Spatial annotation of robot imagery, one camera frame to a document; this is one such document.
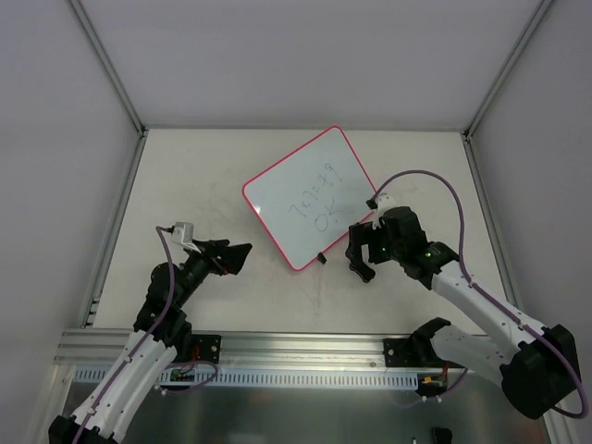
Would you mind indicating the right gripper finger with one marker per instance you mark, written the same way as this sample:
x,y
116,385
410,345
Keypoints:
x,y
376,248
357,239

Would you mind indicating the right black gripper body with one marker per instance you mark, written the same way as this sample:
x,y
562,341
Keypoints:
x,y
365,239

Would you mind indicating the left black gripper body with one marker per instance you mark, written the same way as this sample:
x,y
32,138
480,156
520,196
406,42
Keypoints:
x,y
215,254

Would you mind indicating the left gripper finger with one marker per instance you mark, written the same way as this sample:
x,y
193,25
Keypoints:
x,y
212,248
232,258

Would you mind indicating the pink-framed whiteboard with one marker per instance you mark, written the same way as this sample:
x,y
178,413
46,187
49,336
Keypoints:
x,y
307,200

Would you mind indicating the black whiteboard eraser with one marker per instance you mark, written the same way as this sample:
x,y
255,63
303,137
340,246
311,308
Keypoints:
x,y
362,270

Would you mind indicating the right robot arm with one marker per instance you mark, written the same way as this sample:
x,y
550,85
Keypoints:
x,y
535,366

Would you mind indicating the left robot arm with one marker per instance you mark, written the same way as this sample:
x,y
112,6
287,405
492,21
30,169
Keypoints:
x,y
161,336

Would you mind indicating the black object bottom edge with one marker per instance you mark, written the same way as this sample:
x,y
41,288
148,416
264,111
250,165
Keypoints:
x,y
442,435

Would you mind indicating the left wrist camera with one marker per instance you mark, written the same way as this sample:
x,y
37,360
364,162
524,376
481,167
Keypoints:
x,y
182,235

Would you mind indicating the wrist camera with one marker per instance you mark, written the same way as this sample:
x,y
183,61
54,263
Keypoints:
x,y
380,205
182,235

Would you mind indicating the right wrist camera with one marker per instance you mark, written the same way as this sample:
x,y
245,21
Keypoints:
x,y
380,205

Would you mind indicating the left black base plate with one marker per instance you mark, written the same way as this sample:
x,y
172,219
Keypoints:
x,y
206,347

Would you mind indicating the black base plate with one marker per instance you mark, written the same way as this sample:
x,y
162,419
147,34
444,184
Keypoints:
x,y
409,352
206,347

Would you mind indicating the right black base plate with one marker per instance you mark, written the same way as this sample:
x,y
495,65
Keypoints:
x,y
409,352

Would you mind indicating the aluminium mounting rail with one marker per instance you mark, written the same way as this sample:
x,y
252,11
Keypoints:
x,y
245,350

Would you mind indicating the white slotted cable duct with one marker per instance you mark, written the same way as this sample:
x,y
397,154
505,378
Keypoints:
x,y
251,378

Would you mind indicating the right aluminium frame post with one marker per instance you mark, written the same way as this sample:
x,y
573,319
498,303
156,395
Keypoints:
x,y
518,48

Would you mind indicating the aluminium frame post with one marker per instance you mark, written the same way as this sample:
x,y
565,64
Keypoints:
x,y
91,35
518,48

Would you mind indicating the left aluminium frame post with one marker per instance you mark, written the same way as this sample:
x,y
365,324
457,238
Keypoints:
x,y
91,35

